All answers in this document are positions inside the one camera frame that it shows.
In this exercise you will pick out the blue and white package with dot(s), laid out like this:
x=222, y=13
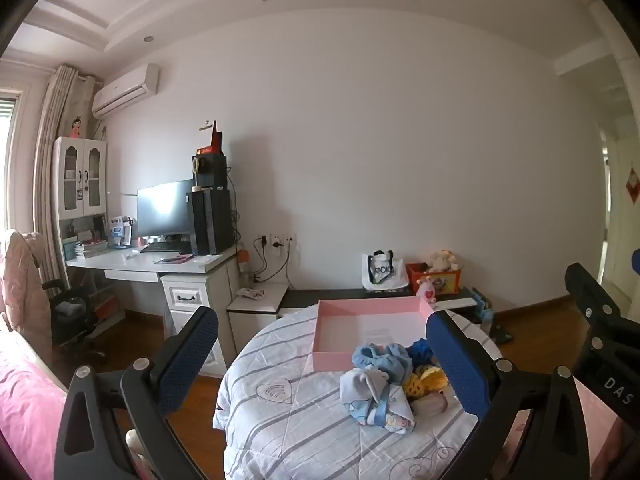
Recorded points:
x=119, y=232

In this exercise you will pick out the cream plush toy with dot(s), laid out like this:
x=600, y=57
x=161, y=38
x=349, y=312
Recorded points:
x=442, y=260

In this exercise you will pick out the light blue box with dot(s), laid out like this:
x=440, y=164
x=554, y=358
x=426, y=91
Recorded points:
x=482, y=305

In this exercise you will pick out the dark blue knitted item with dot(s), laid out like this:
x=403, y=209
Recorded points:
x=420, y=350

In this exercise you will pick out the red door ornament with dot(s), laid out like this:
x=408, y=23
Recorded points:
x=634, y=182

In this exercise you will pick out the black and white low cabinet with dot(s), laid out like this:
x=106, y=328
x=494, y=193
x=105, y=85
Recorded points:
x=300, y=297

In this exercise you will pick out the black office chair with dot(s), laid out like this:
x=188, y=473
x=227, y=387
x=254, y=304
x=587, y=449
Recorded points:
x=75, y=332

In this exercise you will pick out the white wall socket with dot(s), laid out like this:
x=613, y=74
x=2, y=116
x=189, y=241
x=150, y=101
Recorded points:
x=276, y=240
x=290, y=240
x=262, y=241

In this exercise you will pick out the pale pink soft item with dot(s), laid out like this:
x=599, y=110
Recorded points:
x=436, y=402

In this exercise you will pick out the white wall hook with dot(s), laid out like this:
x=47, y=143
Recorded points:
x=204, y=124

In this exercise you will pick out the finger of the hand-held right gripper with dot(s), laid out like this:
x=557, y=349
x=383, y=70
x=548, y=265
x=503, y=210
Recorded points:
x=587, y=295

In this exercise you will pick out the black speakers stack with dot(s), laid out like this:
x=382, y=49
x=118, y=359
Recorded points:
x=210, y=222

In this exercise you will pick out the red gift box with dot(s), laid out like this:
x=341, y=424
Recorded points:
x=216, y=140

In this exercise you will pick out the red toy storage box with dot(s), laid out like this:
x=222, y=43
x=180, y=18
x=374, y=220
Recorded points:
x=445, y=282

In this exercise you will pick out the black computer monitor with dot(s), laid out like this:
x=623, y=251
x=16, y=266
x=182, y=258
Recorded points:
x=162, y=207

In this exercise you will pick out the white wall air conditioner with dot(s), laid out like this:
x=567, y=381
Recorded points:
x=125, y=92

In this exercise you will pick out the small black stand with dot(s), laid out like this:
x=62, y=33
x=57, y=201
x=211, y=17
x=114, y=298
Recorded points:
x=500, y=334

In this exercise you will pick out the white glass-door hutch cabinet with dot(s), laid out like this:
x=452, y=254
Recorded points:
x=82, y=142

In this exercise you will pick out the window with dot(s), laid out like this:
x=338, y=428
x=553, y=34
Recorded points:
x=7, y=160

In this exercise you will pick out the light blue knitted item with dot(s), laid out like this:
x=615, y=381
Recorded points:
x=380, y=357

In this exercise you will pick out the white tote bag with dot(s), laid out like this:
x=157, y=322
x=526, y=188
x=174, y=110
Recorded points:
x=397, y=275

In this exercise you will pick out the white desk with drawers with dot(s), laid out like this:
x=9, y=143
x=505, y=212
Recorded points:
x=125, y=262

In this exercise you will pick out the beige curtain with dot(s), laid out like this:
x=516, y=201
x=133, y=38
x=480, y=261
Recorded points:
x=52, y=125

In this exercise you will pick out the yellow crochet toy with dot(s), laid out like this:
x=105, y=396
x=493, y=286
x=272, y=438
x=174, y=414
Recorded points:
x=422, y=382

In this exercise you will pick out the stack of books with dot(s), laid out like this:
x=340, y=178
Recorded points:
x=91, y=250

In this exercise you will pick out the white door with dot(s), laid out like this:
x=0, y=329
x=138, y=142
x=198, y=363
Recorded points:
x=622, y=240

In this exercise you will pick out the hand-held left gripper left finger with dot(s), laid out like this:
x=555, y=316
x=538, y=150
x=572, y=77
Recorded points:
x=192, y=355

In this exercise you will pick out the small pink plush doll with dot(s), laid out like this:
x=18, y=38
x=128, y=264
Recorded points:
x=427, y=290

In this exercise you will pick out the small patterned packet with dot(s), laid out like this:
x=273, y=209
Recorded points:
x=251, y=293

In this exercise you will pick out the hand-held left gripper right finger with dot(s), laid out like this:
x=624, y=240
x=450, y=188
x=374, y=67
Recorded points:
x=457, y=360

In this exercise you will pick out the white book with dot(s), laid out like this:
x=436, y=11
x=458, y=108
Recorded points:
x=207, y=260

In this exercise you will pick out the black speaker box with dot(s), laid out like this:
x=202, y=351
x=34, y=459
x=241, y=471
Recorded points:
x=212, y=170

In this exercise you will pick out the bottle with orange label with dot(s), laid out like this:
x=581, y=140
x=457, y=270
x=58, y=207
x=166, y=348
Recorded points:
x=243, y=256

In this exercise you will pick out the pink box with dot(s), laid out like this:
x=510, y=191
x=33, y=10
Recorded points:
x=372, y=305

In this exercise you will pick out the round table with striped cloth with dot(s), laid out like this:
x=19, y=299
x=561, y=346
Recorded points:
x=300, y=435

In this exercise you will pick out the white rounded object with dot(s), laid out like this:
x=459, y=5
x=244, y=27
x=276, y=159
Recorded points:
x=137, y=452

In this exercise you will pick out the small doll figurine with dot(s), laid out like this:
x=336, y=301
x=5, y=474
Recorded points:
x=76, y=127

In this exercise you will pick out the pink notebook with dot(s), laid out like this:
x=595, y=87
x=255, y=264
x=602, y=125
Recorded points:
x=172, y=259

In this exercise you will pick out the black keyboard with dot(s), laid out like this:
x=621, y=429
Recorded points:
x=165, y=247

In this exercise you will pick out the white printed baby clothes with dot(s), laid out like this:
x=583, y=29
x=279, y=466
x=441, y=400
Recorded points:
x=360, y=390

